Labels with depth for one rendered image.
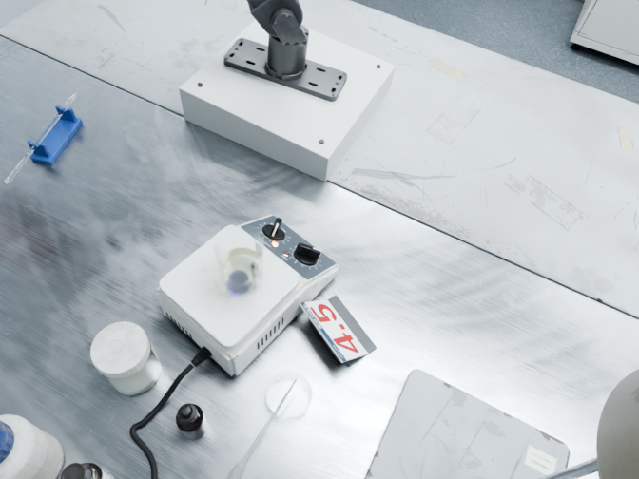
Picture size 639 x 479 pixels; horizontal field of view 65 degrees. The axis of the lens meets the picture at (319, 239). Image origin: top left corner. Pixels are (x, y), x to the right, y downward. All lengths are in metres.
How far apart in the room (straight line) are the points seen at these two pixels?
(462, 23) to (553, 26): 0.51
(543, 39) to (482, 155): 2.20
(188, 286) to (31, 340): 0.22
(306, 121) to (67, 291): 0.42
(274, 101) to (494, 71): 0.47
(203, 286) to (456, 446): 0.34
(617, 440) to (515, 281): 0.55
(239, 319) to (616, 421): 0.41
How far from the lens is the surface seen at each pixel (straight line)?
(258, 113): 0.80
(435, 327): 0.69
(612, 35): 2.98
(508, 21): 3.12
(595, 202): 0.92
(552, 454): 0.68
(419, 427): 0.63
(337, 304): 0.67
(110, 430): 0.64
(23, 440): 0.57
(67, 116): 0.91
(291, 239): 0.67
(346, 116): 0.82
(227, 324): 0.56
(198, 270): 0.60
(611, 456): 0.23
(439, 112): 0.95
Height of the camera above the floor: 1.50
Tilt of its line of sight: 56 degrees down
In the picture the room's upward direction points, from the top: 8 degrees clockwise
